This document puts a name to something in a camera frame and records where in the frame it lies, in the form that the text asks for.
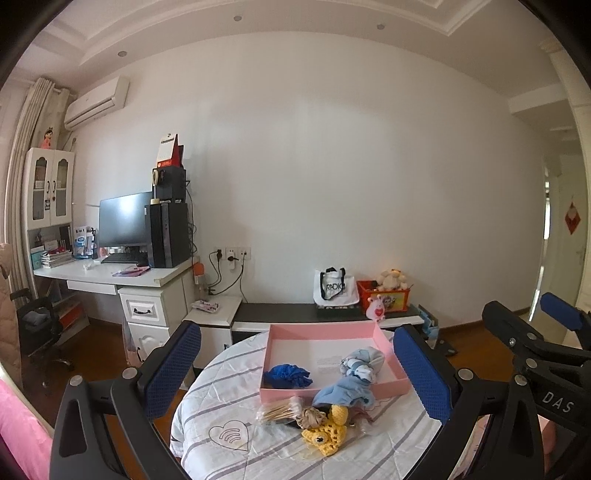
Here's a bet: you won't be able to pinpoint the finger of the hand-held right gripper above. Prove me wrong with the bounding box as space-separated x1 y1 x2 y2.
539 292 591 346
482 301 591 370

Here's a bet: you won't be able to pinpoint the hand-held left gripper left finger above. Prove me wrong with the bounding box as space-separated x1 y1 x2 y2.
48 320 202 480

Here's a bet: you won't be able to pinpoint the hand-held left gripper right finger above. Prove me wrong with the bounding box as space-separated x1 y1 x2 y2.
392 323 546 480

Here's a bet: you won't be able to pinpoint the light blue baby clothes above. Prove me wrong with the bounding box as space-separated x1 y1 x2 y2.
313 347 386 409

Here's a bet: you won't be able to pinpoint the clear bag of cotton swabs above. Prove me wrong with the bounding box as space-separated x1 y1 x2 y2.
256 396 308 425

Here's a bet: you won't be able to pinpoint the yellow crochet toy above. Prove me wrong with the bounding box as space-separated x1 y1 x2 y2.
301 404 348 457

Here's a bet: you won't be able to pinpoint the beige scrunchie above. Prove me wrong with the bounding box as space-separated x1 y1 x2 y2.
295 406 329 432

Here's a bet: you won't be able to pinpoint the pink shallow box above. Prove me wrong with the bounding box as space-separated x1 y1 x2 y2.
259 322 411 403

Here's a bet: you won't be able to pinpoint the white door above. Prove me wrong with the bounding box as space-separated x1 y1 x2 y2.
549 173 589 324

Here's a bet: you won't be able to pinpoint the light blue carton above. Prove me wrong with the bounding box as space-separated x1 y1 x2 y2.
418 305 441 347

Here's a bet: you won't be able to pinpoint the white low side cabinet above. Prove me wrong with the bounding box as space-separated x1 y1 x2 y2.
182 295 243 370

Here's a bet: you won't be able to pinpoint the red toy box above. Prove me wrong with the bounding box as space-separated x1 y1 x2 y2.
356 279 411 313

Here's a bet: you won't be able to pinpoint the red door decoration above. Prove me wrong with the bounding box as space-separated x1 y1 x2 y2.
564 198 581 235

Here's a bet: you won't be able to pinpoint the beige plush toy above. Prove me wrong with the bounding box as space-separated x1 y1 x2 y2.
374 268 409 291

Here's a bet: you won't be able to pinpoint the orange storage box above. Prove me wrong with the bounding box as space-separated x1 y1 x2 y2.
59 302 89 330

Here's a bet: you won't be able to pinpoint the blue scrunchie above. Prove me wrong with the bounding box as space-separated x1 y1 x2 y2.
263 364 314 389

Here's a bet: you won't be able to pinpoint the black low bench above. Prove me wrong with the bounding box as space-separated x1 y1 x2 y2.
233 302 426 333

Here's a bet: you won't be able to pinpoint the black keyboard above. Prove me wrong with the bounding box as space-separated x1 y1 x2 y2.
100 253 149 265

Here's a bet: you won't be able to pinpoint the white tote bag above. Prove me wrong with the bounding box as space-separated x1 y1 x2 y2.
314 267 360 306

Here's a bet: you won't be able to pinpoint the white desk with drawers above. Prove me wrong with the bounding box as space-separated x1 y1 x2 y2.
33 256 200 365

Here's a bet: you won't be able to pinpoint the white striped quilt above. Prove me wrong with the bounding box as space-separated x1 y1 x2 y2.
170 330 444 480

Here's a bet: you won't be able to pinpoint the black computer tower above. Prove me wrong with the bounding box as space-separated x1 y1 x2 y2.
144 202 191 269

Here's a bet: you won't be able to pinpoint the black office chair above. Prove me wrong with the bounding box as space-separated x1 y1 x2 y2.
10 288 75 384

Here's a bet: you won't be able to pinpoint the blue and white carton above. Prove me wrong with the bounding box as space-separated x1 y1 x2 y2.
74 225 97 258

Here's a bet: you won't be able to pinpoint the black computer monitor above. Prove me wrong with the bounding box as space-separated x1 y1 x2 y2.
99 191 153 247

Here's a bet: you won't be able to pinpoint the stack of books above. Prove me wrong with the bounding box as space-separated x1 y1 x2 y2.
41 249 77 268

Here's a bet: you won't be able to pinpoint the pink bedsheet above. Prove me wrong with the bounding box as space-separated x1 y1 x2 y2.
0 374 56 462

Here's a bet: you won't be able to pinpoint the black speaker box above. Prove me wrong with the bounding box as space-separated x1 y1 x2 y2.
152 167 188 202

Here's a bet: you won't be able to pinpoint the red and white calendar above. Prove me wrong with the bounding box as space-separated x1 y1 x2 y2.
157 134 184 168

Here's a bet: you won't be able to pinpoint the white glass-door cabinet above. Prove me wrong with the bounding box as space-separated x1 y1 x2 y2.
22 148 75 232

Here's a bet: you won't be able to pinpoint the white air conditioner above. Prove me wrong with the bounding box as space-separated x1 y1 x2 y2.
64 76 130 130

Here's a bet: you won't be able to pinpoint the beige curtain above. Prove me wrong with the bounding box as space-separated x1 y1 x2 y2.
4 78 70 296

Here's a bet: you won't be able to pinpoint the black power cable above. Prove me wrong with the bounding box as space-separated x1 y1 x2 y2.
208 251 245 296

